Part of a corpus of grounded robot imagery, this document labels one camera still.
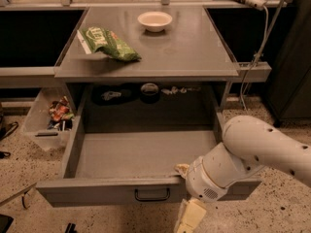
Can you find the dark round cup in drawer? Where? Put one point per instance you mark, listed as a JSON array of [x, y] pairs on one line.
[[149, 93]]

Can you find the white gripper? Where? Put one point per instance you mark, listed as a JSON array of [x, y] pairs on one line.
[[201, 183]]

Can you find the white bowl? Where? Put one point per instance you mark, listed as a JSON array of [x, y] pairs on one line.
[[155, 21]]

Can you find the black object bottom left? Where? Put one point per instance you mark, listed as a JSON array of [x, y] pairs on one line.
[[5, 223]]

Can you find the dark item in drawer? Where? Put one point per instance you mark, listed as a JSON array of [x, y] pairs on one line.
[[113, 95]]

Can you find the grey drawer cabinet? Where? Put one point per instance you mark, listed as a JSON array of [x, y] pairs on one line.
[[188, 53]]

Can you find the metal rod on floor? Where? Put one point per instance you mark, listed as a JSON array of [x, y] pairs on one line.
[[17, 194]]

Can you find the colourful snack packets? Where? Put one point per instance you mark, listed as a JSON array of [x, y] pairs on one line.
[[61, 115]]

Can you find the crumpled wrapper in drawer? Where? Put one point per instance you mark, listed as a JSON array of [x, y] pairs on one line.
[[173, 90]]

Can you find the clear plastic bin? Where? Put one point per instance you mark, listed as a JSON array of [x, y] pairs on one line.
[[35, 126]]

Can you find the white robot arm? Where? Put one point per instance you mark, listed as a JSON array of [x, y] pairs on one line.
[[248, 145]]

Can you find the grey top drawer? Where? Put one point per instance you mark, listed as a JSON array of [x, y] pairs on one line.
[[126, 154]]

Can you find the green chip bag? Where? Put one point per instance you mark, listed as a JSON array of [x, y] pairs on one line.
[[96, 39]]

